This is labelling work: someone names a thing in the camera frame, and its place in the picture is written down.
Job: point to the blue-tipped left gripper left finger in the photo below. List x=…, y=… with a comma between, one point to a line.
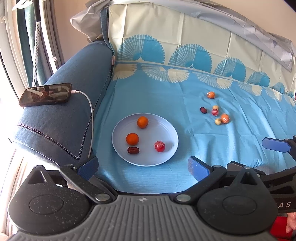
x=81, y=178

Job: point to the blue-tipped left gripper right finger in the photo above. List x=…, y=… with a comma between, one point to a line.
x=208, y=178

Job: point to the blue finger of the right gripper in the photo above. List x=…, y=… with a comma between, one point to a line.
x=276, y=145

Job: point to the small beige ball fruit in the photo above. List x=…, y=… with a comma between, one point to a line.
x=218, y=121

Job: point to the red fruit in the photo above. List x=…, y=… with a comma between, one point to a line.
x=159, y=146
x=215, y=112

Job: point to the orange fruit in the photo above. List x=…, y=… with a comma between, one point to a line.
x=225, y=118
x=211, y=95

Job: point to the dark red date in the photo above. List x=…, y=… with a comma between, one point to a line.
x=133, y=150
x=203, y=110

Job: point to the person's hand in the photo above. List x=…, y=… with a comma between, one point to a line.
x=291, y=222

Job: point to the blue sofa armrest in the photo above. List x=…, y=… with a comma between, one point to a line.
x=62, y=132

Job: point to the orange mandarin near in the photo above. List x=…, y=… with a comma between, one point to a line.
x=132, y=139

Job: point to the orange mandarin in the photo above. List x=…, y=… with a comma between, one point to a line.
x=132, y=139
x=142, y=122

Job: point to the light purple round plate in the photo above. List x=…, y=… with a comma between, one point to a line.
x=158, y=129

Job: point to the blue fan-pattern cloth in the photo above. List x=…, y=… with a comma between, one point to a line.
x=166, y=63

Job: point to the orange mandarin far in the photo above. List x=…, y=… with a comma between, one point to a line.
x=142, y=122

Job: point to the black smartphone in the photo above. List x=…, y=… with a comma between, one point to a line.
x=46, y=95

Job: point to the grey plastic cover sheet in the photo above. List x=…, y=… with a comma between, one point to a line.
x=279, y=48

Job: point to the teal curtain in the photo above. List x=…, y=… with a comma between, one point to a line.
x=40, y=45

